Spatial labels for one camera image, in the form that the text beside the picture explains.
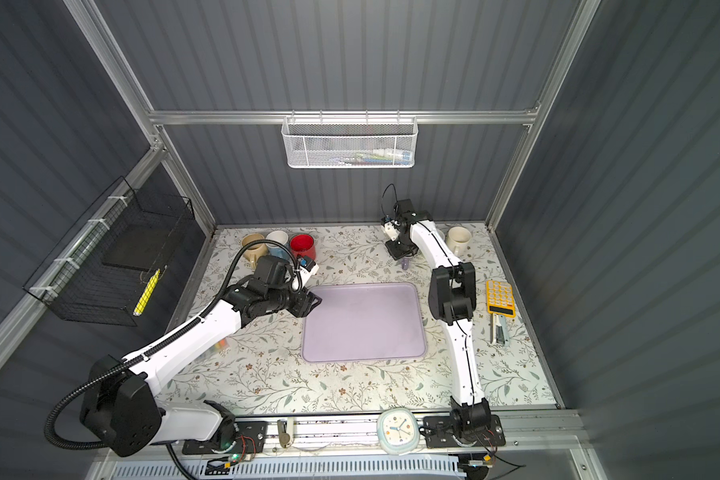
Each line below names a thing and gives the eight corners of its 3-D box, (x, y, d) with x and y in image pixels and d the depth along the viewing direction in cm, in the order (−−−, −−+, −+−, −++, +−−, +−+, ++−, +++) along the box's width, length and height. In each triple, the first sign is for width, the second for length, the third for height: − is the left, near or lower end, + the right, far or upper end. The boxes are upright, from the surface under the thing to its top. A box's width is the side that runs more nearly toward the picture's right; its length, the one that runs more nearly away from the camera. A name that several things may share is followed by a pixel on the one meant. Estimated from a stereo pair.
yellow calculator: (488, 313, 98) (490, 310, 96) (485, 283, 106) (487, 279, 104) (514, 317, 97) (516, 314, 95) (509, 286, 105) (511, 282, 103)
